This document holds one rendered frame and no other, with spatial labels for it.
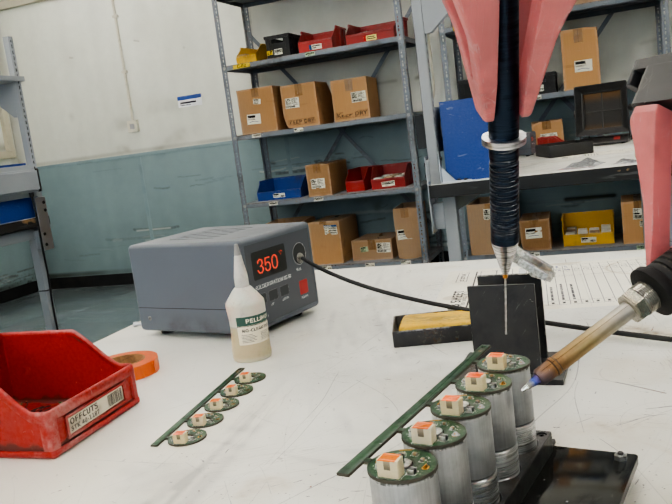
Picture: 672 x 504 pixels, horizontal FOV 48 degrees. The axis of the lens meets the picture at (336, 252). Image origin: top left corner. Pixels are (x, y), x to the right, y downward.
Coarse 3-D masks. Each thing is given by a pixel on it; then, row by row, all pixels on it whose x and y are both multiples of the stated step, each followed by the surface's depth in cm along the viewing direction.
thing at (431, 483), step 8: (408, 464) 26; (424, 480) 25; (432, 480) 25; (376, 488) 26; (384, 488) 25; (392, 488) 25; (400, 488) 25; (408, 488) 25; (416, 488) 25; (424, 488) 25; (432, 488) 25; (376, 496) 26; (384, 496) 25; (392, 496) 25; (400, 496) 25; (408, 496) 25; (416, 496) 25; (424, 496) 25; (432, 496) 25; (440, 496) 26
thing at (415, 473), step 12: (408, 456) 27; (420, 456) 27; (432, 456) 26; (372, 468) 26; (408, 468) 25; (420, 468) 26; (432, 468) 26; (384, 480) 25; (396, 480) 25; (408, 480) 25; (420, 480) 25
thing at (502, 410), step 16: (496, 400) 32; (512, 400) 33; (496, 416) 32; (512, 416) 33; (496, 432) 32; (512, 432) 33; (496, 448) 32; (512, 448) 33; (496, 464) 33; (512, 464) 33
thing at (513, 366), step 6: (510, 354) 37; (480, 360) 36; (486, 360) 36; (516, 360) 36; (522, 360) 36; (528, 360) 35; (480, 366) 35; (486, 366) 35; (510, 366) 35; (516, 366) 35; (522, 366) 35; (528, 366) 35; (492, 372) 35; (498, 372) 34; (504, 372) 34; (510, 372) 34
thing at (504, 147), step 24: (504, 0) 24; (504, 24) 25; (504, 48) 25; (504, 72) 26; (504, 96) 26; (504, 120) 26; (504, 144) 27; (504, 168) 27; (504, 192) 28; (504, 216) 28; (504, 240) 29
